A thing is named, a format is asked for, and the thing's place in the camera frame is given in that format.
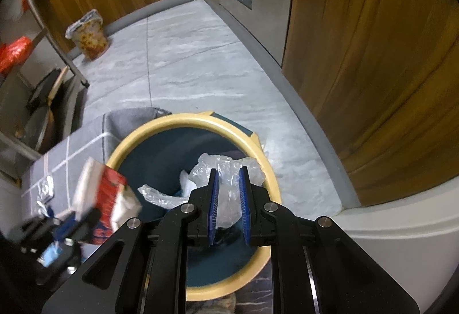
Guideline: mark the tall wooden cabinet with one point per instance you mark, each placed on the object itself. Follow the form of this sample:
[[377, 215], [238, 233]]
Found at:
[[365, 48]]

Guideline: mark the clear plastic bag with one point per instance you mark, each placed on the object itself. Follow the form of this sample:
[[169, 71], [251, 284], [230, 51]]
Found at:
[[226, 192]]

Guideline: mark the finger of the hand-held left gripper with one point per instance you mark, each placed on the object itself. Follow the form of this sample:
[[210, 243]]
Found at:
[[71, 228]]

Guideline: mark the blue bin with yellow rim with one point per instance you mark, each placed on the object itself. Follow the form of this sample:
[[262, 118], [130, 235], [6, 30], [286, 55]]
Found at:
[[157, 142]]

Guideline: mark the white red-lined cup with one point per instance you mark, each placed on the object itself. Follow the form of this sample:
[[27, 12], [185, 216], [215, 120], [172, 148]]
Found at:
[[107, 192]]

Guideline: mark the patterned waste bin with liner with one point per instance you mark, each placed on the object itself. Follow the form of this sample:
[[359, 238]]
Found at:
[[89, 36]]

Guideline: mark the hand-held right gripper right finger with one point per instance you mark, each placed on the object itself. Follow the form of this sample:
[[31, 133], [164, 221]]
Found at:
[[244, 206]]

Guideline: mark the steel shelf rack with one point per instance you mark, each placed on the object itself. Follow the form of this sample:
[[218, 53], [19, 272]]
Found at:
[[53, 38]]

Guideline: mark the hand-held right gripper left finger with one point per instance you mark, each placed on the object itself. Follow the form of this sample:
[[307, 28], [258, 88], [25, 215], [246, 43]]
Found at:
[[214, 206]]

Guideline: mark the grey checked mat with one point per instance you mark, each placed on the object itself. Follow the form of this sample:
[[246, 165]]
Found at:
[[82, 142]]

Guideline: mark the silver foil wrapper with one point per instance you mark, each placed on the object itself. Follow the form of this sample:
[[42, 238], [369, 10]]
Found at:
[[45, 188]]

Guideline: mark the dark marble patterned mat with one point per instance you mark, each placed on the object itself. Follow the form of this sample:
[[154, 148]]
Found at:
[[258, 298]]

